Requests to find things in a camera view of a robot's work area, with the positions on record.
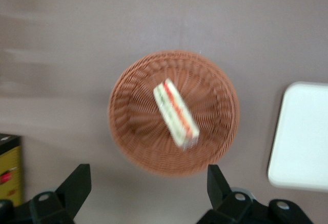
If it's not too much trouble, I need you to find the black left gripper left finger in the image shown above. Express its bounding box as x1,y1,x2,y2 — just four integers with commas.
0,164,92,224

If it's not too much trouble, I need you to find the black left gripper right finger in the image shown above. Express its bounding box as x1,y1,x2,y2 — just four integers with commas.
207,164,314,224

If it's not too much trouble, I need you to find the triangle sandwich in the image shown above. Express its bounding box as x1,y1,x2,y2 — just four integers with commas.
153,78,200,150

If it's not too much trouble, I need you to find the white rectangular plastic tray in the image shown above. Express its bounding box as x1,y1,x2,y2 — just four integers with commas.
268,81,328,191

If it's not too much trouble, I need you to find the round brown wicker basket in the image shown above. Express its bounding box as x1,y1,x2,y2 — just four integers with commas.
107,50,241,177

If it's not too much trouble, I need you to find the black yellow food warmer appliance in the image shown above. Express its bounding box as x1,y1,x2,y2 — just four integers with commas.
0,133,24,207

